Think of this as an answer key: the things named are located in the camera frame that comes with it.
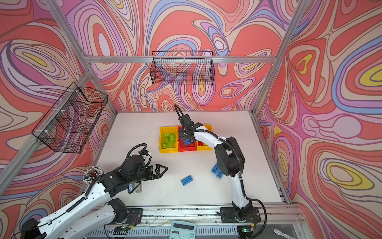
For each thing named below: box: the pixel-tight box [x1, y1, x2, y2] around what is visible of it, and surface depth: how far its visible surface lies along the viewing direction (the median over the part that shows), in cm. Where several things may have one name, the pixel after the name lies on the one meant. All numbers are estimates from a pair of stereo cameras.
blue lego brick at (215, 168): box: [210, 162, 220, 175], surface depth 90 cm
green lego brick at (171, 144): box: [166, 140, 177, 149], surface depth 101 cm
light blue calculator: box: [169, 220, 196, 239], surface depth 69 cm
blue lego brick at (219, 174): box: [215, 168, 224, 179], surface depth 88 cm
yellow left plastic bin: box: [159, 125, 179, 154], surface depth 98 cm
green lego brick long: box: [163, 132, 171, 140], surface depth 106 cm
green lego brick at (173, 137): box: [169, 132, 177, 143], surface depth 101 cm
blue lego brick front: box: [181, 175, 193, 187], surface depth 86 cm
